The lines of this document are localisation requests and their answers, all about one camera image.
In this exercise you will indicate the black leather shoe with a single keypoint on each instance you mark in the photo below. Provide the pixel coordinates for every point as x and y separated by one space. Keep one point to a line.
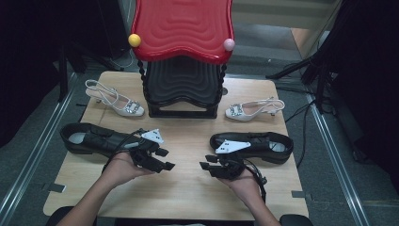
266 147
100 141

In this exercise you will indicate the person's left hand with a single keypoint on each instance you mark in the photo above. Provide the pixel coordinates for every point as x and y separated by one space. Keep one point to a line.
120 168

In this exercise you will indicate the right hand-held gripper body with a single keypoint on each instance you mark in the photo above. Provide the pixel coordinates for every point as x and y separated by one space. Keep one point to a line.
232 166

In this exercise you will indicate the grey tape strip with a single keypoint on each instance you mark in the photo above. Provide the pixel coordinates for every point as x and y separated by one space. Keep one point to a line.
299 194
56 187

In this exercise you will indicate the person's right hand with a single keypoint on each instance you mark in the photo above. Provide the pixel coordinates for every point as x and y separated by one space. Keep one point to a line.
249 188

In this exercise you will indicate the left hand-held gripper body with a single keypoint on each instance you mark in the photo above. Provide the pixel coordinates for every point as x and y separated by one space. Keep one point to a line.
144 147

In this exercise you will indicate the dark curtain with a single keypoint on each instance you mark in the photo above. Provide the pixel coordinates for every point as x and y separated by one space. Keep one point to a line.
370 62
28 47

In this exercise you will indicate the small grey round cap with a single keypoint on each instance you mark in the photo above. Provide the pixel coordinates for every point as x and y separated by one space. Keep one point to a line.
224 91

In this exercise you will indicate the black tripod stand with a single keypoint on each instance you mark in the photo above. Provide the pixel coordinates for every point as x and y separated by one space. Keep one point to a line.
313 62

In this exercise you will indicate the metal floor rail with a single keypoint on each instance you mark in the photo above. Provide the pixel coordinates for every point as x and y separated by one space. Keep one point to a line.
34 147
338 163

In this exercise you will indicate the red and black shoe rack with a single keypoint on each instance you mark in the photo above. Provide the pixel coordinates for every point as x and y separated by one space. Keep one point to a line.
183 28

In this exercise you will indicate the white slingback heel shoe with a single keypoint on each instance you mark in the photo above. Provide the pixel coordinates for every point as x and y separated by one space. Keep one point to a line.
251 113
120 105

